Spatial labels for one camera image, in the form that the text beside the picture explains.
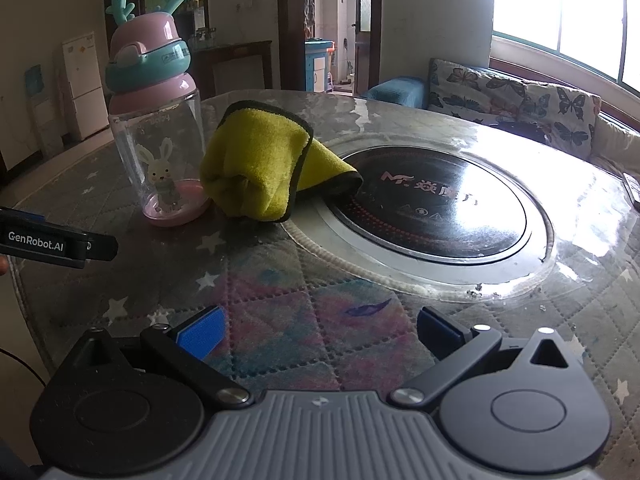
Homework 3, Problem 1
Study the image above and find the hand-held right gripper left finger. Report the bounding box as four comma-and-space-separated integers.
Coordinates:
70, 304, 254, 409

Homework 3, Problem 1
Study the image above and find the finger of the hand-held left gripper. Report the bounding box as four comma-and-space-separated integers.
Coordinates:
84, 238, 120, 262
0, 206, 49, 222

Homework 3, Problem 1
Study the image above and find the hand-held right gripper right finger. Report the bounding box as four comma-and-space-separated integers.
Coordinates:
390, 306, 584, 409

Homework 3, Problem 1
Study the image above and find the yellow microfiber cloth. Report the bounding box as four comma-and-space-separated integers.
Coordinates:
199, 100, 364, 223

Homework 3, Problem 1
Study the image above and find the pink teal antler water bottle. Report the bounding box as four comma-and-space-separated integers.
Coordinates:
104, 0, 211, 228

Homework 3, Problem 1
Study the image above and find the grey quilted star tablecloth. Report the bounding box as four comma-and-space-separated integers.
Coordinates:
7, 89, 640, 480

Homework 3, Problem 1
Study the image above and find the white water dispenser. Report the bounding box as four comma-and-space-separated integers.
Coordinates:
23, 63, 66, 159

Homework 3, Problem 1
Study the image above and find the round black induction cooktop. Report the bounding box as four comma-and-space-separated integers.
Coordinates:
281, 132, 557, 302

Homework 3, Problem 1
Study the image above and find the white refrigerator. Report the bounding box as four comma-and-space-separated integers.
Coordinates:
62, 31, 109, 140

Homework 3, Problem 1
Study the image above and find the dark wooden side table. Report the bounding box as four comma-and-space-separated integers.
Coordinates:
192, 40, 274, 102

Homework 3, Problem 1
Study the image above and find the butterfly print sofa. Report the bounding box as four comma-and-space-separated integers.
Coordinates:
426, 57, 640, 182

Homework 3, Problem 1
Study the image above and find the blue stool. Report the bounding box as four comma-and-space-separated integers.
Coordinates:
362, 76, 431, 110

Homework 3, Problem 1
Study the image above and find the tall dark wooden cabinet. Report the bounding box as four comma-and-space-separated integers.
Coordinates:
142, 0, 211, 52

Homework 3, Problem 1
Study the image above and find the brown glass panel door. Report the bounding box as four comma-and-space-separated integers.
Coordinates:
352, 0, 384, 97

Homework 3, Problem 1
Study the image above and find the blue white small cabinet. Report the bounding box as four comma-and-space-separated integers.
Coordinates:
304, 38, 334, 92

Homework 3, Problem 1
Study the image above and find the bright window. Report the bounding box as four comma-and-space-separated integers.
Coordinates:
492, 0, 640, 87

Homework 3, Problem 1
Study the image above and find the black cable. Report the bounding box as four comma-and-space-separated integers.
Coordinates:
0, 349, 49, 392

